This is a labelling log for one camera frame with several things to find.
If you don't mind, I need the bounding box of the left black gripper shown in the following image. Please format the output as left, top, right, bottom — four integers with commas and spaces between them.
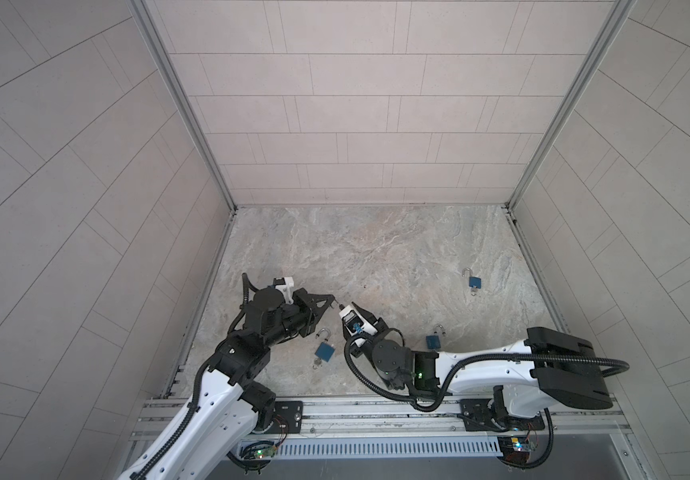
258, 291, 333, 351

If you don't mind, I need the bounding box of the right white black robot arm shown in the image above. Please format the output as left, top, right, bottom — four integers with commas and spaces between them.
339, 304, 630, 421

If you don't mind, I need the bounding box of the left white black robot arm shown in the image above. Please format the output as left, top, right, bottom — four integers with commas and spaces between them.
120, 278, 336, 479

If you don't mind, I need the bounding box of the left blue padlock with key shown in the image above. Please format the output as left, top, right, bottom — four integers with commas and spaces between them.
313, 328, 335, 370

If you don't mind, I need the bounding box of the blue padlock with key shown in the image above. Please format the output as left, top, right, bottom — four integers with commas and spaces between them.
313, 328, 335, 370
426, 324, 446, 351

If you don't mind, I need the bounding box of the right blue padlock with key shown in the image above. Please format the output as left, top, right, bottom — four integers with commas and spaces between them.
426, 324, 446, 351

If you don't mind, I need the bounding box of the white vent grille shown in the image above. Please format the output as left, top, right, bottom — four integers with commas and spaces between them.
234, 436, 502, 461

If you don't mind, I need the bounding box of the far small blue padlock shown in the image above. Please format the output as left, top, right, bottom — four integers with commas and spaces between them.
462, 268, 482, 296

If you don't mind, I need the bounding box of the left green circuit board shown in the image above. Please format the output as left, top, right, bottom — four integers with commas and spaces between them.
240, 440, 279, 462

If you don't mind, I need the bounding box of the right circuit board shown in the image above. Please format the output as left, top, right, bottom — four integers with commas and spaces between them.
497, 436, 537, 464

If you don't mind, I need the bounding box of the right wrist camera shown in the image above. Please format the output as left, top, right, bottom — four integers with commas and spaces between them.
339, 304, 377, 339

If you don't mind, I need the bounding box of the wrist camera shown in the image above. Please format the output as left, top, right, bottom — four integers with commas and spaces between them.
339, 304, 377, 339
273, 277, 295, 305

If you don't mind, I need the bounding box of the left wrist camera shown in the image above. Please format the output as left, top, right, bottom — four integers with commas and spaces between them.
273, 277, 295, 305

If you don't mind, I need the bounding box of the aluminium mounting rail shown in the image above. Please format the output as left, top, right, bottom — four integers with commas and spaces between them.
131, 392, 631, 442

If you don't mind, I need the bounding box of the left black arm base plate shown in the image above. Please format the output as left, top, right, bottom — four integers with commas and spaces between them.
252, 401, 304, 435

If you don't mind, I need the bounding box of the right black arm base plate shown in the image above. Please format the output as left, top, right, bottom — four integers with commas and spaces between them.
458, 399, 546, 433

